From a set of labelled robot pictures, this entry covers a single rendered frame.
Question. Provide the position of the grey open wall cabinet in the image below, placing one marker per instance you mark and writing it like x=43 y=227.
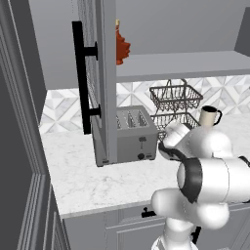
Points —
x=182 y=49

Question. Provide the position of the grey toaster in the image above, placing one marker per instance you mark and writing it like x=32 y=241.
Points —
x=135 y=133

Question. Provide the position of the grey base cabinet door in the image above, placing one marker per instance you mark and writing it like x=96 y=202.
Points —
x=136 y=236

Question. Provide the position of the tall grey pantry cabinet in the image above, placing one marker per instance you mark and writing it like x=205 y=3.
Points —
x=22 y=136

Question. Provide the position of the red condiment bottle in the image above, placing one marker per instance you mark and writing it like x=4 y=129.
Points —
x=121 y=45

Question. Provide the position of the grey drawer front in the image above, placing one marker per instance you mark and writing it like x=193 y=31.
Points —
x=136 y=213

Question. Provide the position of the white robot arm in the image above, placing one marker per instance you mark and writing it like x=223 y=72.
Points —
x=208 y=179

